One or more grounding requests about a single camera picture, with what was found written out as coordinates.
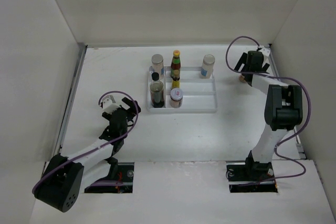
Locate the tall white spice jar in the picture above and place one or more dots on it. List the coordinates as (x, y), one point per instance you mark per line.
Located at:
(207, 66)

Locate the glass bottle black cap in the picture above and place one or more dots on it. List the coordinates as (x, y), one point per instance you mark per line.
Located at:
(157, 91)

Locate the brown jar white lid front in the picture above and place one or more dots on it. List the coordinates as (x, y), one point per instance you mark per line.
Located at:
(176, 98)

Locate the small yellow label bottle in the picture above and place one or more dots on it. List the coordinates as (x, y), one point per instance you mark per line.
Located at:
(175, 79)

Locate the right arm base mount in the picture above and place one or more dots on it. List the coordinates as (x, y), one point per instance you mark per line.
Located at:
(247, 178)

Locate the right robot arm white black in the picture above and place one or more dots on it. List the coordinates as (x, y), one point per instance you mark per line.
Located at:
(283, 112)

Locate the white divided organizer tray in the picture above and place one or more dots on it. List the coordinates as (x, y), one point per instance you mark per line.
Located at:
(199, 95)

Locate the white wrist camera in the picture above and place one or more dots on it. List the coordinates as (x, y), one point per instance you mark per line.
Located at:
(264, 50)
(109, 105)

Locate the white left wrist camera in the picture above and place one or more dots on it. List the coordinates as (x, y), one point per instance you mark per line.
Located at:
(109, 105)

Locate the brown jar white lid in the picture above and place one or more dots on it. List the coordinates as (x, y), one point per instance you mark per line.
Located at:
(242, 79)
(176, 98)

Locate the white powder jar silver lid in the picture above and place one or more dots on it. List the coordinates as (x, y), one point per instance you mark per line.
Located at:
(158, 65)

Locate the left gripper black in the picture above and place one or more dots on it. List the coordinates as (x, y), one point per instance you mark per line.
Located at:
(133, 109)

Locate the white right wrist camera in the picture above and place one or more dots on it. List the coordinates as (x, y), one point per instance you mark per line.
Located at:
(264, 50)

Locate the yellow cap sauce bottle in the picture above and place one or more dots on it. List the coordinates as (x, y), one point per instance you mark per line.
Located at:
(176, 62)

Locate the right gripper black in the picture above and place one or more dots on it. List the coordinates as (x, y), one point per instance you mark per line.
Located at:
(242, 61)

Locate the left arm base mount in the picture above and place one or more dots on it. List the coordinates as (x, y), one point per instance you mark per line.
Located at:
(119, 180)

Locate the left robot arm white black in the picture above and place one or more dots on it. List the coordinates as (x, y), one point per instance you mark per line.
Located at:
(94, 168)

